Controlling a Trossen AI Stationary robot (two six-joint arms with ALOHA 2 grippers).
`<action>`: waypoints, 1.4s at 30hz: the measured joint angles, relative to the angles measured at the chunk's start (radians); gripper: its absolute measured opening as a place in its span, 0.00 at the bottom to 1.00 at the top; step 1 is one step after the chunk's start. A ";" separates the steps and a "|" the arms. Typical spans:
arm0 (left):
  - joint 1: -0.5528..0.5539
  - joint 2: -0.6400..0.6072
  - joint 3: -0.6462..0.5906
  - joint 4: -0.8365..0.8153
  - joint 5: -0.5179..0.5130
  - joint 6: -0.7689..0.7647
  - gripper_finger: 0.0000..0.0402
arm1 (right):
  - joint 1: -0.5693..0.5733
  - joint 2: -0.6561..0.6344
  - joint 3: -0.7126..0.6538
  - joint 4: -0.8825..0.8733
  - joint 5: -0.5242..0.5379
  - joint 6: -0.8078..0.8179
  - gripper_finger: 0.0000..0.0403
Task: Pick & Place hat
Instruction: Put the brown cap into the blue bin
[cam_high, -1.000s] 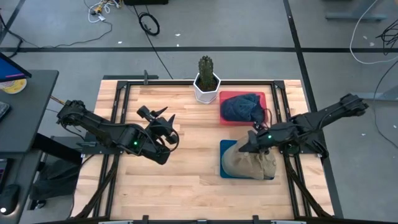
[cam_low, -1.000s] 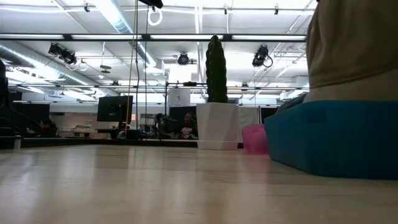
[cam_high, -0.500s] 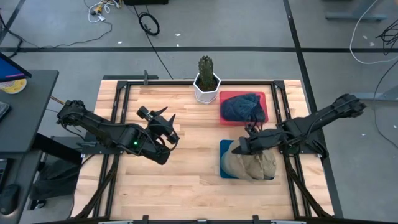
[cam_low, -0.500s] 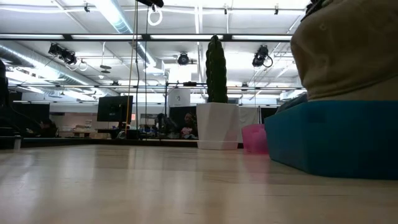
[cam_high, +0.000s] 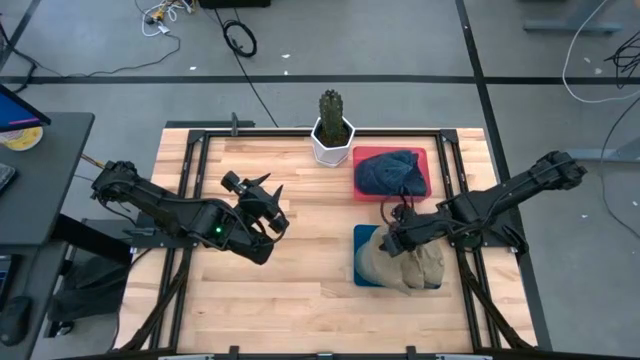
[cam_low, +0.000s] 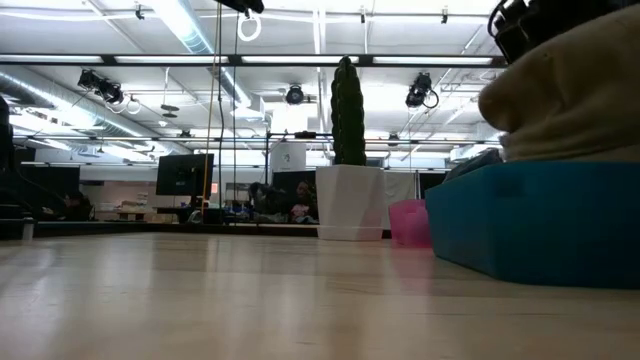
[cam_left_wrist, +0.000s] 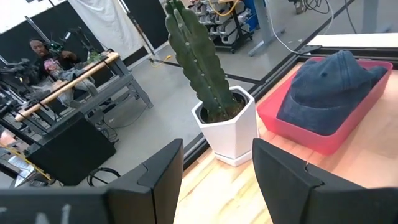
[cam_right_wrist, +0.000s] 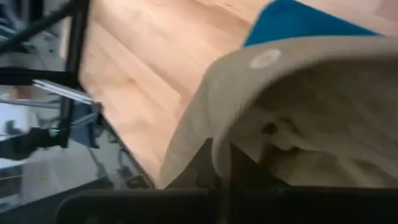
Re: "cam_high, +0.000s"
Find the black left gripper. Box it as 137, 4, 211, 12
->
220, 169, 291, 236

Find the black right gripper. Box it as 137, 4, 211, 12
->
379, 208, 452, 259

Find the beige fabric hat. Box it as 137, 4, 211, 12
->
354, 225, 447, 297

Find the navy blue knit hat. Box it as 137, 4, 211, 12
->
353, 149, 430, 198

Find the teal plastic bin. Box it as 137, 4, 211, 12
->
352, 223, 444, 291

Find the white hexagonal plant pot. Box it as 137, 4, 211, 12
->
309, 116, 357, 169

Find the pink plastic bin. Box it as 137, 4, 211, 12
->
351, 145, 433, 203

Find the green cactus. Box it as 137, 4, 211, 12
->
318, 89, 348, 142

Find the black bag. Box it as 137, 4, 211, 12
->
47, 253, 132, 325

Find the black side desk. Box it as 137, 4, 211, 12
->
0, 111, 96, 360

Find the blue screen monitor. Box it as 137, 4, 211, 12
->
0, 82, 53, 134

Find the black computer mouse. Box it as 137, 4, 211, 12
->
0, 295, 33, 348

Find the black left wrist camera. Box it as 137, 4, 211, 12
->
264, 209, 292, 237

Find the coiled black cable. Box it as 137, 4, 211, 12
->
221, 18, 259, 59

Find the long black cable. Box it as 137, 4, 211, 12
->
598, 94, 640, 242

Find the white cable bundle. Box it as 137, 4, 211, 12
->
133, 0, 197, 38

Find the long white cable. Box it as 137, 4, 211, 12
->
561, 0, 640, 105

